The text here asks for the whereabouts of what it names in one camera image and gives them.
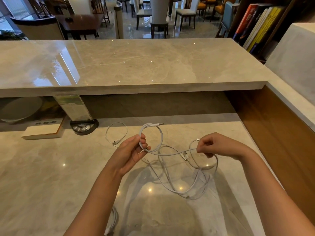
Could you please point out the person's left hand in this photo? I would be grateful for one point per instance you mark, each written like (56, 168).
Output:
(128, 154)

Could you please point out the row of upright books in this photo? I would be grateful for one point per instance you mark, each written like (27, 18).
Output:
(258, 27)

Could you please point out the person's right forearm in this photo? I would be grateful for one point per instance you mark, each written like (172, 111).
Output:
(278, 194)

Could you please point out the clear acrylic sign holder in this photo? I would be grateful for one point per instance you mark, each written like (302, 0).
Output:
(73, 108)

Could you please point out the green potted plant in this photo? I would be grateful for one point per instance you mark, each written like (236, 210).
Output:
(9, 35)

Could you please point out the dark wooden bookshelf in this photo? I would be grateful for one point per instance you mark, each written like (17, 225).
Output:
(240, 9)

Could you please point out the dark wooden frame armchair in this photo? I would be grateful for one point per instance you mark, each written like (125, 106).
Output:
(99, 7)
(54, 8)

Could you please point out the white cushioned wooden armchair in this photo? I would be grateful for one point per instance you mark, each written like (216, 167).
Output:
(80, 4)

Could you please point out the person's right hand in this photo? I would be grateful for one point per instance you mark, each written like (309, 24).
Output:
(221, 145)

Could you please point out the curved beige armchair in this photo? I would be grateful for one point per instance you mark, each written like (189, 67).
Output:
(40, 29)

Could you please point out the tall white high-back chair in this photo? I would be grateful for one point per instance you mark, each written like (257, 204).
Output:
(160, 7)

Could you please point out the dark wooden table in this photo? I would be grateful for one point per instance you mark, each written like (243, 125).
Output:
(81, 20)

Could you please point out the orange chair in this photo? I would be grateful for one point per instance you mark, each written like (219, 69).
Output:
(201, 6)
(221, 8)

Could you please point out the teal chair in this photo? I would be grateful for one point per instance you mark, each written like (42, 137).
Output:
(228, 14)

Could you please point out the white flat box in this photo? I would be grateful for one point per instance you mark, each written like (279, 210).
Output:
(41, 132)

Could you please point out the person's left forearm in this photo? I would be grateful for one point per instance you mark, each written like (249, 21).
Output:
(93, 208)

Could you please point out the round grey plate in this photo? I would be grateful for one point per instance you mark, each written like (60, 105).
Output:
(21, 109)

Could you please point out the black round button base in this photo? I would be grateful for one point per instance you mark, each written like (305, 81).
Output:
(83, 127)

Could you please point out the dark yellow printed packet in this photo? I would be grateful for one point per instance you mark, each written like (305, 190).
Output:
(53, 108)

